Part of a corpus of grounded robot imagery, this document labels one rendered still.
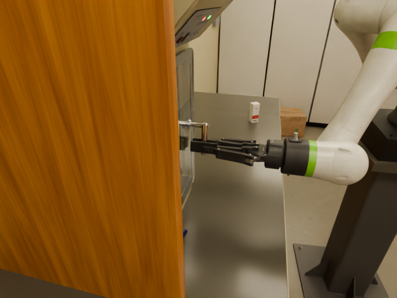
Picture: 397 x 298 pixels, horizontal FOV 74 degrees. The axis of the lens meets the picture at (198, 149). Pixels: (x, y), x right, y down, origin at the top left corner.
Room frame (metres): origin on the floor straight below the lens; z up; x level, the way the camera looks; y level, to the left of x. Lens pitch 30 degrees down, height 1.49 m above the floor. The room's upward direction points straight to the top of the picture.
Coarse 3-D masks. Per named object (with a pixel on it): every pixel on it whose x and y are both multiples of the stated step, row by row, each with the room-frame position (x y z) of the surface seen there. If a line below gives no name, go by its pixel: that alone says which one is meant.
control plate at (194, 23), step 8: (216, 8) 0.54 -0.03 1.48; (192, 16) 0.40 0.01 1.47; (200, 16) 0.46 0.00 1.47; (208, 16) 0.53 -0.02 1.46; (184, 24) 0.40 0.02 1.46; (192, 24) 0.45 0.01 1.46; (200, 24) 0.53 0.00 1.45; (184, 32) 0.45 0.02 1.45; (192, 32) 0.52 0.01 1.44; (176, 40) 0.44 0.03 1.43; (184, 40) 0.52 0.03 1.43
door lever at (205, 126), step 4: (188, 124) 0.63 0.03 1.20; (192, 124) 0.64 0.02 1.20; (196, 124) 0.63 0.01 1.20; (200, 124) 0.63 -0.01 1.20; (204, 124) 0.63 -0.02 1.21; (208, 124) 0.63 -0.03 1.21; (204, 128) 0.62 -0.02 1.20; (208, 128) 0.63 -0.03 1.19; (204, 132) 0.62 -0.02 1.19; (204, 136) 0.62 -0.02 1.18; (204, 140) 0.62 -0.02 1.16
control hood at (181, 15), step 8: (176, 0) 0.37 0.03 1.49; (184, 0) 0.37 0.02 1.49; (192, 0) 0.36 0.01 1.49; (200, 0) 0.37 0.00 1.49; (208, 0) 0.41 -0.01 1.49; (216, 0) 0.47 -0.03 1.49; (224, 0) 0.55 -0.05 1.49; (232, 0) 0.65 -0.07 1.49; (176, 8) 0.37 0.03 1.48; (184, 8) 0.37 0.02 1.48; (192, 8) 0.37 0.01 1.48; (200, 8) 0.41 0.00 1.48; (208, 8) 0.47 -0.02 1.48; (224, 8) 0.66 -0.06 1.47; (176, 16) 0.37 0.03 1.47; (184, 16) 0.37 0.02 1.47; (216, 16) 0.64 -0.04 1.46; (176, 24) 0.37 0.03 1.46; (208, 24) 0.64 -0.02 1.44; (176, 32) 0.40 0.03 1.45; (200, 32) 0.63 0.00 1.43
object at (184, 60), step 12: (192, 48) 0.67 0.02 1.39; (180, 60) 0.58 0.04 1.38; (192, 60) 0.67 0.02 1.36; (180, 72) 0.58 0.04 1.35; (192, 72) 0.67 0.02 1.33; (180, 84) 0.58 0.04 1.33; (192, 84) 0.67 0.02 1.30; (180, 96) 0.57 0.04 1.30; (192, 96) 0.67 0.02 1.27; (180, 108) 0.57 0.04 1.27; (192, 108) 0.67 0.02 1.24; (180, 120) 0.57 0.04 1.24; (192, 120) 0.67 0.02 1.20; (180, 132) 0.57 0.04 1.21; (192, 132) 0.66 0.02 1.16; (180, 144) 0.56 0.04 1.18; (180, 156) 0.56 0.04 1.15; (192, 156) 0.66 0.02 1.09; (180, 168) 0.56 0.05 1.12; (192, 168) 0.66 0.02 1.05; (192, 180) 0.66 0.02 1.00
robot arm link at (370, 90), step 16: (384, 48) 0.72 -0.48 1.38; (368, 64) 0.72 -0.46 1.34; (384, 64) 0.69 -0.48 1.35; (368, 80) 0.69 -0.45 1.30; (384, 80) 0.67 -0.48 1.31; (352, 96) 0.69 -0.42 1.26; (368, 96) 0.67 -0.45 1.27; (384, 96) 0.67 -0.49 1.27; (336, 112) 0.71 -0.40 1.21; (352, 112) 0.66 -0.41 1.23; (368, 112) 0.65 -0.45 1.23; (336, 128) 0.66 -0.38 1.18; (352, 128) 0.64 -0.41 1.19
